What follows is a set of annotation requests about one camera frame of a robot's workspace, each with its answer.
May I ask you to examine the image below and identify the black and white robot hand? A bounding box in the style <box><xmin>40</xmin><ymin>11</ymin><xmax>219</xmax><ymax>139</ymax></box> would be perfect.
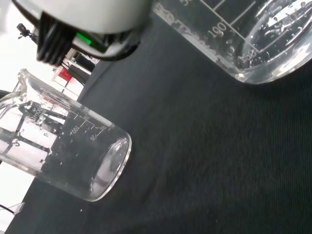
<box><xmin>11</xmin><ymin>0</ymin><xmax>153</xmax><ymax>68</ymax></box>

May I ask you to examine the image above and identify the black box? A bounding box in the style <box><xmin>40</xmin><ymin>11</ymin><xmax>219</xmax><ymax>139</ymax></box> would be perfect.
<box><xmin>63</xmin><ymin>47</ymin><xmax>99</xmax><ymax>86</ymax></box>

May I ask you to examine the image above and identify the red box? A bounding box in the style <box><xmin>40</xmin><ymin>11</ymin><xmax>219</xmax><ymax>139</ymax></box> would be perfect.
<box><xmin>56</xmin><ymin>67</ymin><xmax>74</xmax><ymax>85</ymax></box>

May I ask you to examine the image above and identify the black bench cloth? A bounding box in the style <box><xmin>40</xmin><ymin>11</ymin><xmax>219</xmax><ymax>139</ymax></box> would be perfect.
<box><xmin>4</xmin><ymin>4</ymin><xmax>312</xmax><ymax>234</ymax></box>

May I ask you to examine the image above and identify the clear acrylic cloth clip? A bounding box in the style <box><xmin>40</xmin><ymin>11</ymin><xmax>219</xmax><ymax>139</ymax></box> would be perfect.
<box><xmin>12</xmin><ymin>201</ymin><xmax>26</xmax><ymax>215</ymax></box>

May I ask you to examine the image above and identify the black camera on tripod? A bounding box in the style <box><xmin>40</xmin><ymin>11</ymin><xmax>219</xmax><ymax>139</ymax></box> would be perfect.
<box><xmin>16</xmin><ymin>22</ymin><xmax>38</xmax><ymax>41</ymax></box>

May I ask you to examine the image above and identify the thin black cable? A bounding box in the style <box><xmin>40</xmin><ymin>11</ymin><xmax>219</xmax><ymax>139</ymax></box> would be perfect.
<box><xmin>0</xmin><ymin>203</ymin><xmax>16</xmax><ymax>215</ymax></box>

